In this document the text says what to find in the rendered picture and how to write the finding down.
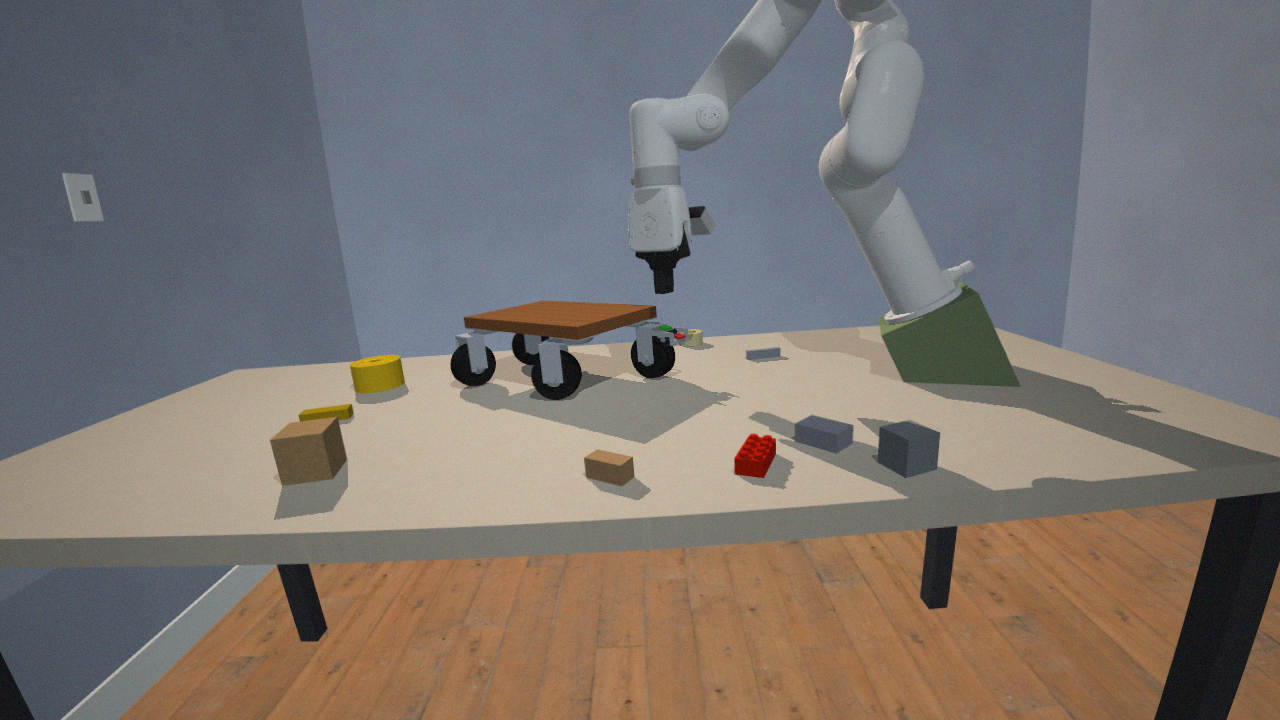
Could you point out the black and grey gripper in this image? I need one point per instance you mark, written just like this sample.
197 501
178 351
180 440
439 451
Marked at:
658 221

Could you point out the brown rectangular block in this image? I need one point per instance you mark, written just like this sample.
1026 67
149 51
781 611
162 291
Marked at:
609 467

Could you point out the brown cube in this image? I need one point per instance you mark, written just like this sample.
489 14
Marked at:
309 451

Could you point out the red toy building brick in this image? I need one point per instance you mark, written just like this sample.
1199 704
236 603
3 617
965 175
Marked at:
757 464

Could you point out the yellow rectangular bar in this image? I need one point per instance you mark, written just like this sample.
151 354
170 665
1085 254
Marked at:
342 411

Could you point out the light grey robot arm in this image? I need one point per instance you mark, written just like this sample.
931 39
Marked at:
890 81

